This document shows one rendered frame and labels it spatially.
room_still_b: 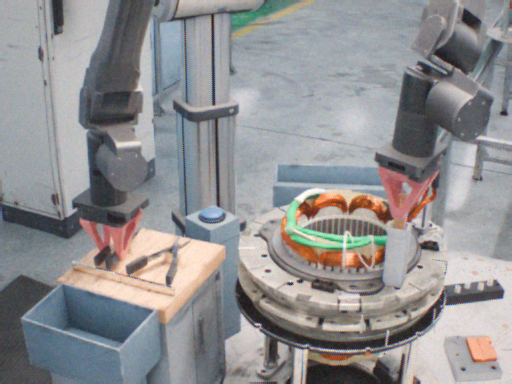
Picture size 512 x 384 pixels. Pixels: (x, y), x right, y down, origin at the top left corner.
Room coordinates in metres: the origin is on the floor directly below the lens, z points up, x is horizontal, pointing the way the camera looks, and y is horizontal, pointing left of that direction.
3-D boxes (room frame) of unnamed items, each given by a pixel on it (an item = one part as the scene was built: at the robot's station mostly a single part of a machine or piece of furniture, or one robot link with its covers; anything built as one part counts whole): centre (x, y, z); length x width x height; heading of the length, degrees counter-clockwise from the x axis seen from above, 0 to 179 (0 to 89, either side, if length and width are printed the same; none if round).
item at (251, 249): (0.99, -0.14, 1.09); 0.32 x 0.32 x 0.01
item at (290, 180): (1.31, -0.16, 0.92); 0.25 x 0.11 x 0.28; 86
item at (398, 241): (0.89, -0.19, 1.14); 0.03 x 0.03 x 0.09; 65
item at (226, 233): (1.20, 0.08, 0.91); 0.07 x 0.07 x 0.25; 45
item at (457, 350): (1.09, -0.41, 0.79); 0.12 x 0.09 x 0.02; 0
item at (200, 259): (0.99, 0.17, 1.05); 0.20 x 0.19 x 0.02; 157
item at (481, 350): (1.10, -0.43, 0.80); 0.07 x 0.05 x 0.01; 0
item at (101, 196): (0.99, 0.21, 1.20); 0.10 x 0.07 x 0.07; 68
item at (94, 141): (0.98, 0.21, 1.26); 0.07 x 0.06 x 0.07; 28
